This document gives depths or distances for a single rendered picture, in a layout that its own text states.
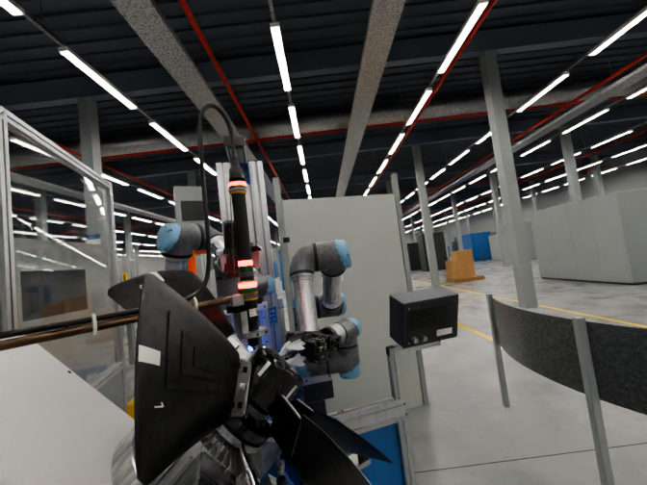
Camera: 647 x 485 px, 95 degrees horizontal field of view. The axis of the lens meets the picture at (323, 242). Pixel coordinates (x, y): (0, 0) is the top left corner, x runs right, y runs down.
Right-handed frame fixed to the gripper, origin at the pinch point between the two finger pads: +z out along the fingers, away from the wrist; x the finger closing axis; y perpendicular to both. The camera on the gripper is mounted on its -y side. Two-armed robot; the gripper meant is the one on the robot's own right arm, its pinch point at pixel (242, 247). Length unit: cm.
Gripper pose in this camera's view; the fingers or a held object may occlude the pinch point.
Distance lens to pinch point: 76.9
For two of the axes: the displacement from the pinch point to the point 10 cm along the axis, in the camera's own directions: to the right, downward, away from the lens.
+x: -8.9, 0.8, -4.5
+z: 4.4, -1.1, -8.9
